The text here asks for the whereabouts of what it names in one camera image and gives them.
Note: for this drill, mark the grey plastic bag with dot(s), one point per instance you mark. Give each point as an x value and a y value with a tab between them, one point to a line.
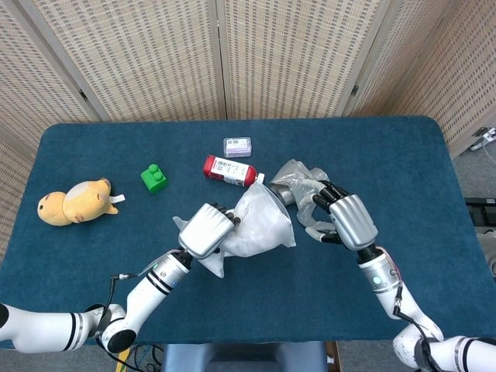
294	170

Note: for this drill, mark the blue table cover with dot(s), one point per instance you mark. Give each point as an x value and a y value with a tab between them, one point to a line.
77	271

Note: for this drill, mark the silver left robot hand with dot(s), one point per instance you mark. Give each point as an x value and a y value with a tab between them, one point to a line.
201	232

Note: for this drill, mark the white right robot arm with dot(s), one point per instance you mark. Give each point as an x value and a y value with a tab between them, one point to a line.
387	283

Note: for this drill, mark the small purple clear box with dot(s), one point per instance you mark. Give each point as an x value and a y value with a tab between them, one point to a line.
237	147

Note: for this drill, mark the woven folding screen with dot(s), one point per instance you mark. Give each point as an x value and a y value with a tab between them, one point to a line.
147	58

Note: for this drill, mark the white plastic-wrapped item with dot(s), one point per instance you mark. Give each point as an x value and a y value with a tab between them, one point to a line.
284	195

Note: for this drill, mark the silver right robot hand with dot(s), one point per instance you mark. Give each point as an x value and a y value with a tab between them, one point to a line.
354	221

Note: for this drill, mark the translucent plastic zip bag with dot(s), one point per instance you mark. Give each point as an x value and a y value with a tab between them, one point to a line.
217	267

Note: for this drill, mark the black floor device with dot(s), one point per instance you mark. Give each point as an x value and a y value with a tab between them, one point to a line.
482	211

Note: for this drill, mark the white power strip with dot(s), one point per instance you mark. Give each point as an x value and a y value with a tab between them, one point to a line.
486	137

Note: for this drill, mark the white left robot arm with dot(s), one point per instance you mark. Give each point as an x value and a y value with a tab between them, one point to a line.
147	298

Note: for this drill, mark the yellow plush toy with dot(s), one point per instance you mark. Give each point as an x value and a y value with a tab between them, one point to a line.
77	205

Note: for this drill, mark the green toy block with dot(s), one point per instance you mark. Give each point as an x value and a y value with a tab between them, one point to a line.
155	182

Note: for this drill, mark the red juice bottle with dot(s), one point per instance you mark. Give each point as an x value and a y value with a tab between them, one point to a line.
228	170

